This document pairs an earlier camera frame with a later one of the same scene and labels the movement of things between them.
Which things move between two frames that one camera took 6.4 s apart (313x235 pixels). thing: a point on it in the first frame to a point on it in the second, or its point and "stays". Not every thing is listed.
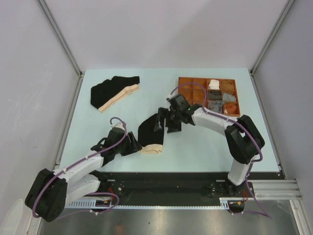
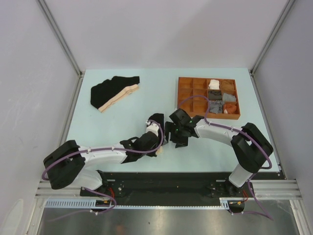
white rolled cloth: [214, 84] stays
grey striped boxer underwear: [216, 105] stays
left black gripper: [132, 146] to [151, 153]
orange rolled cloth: [231, 108] stays
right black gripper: [164, 113] to [169, 127]
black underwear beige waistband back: [109, 91] stays
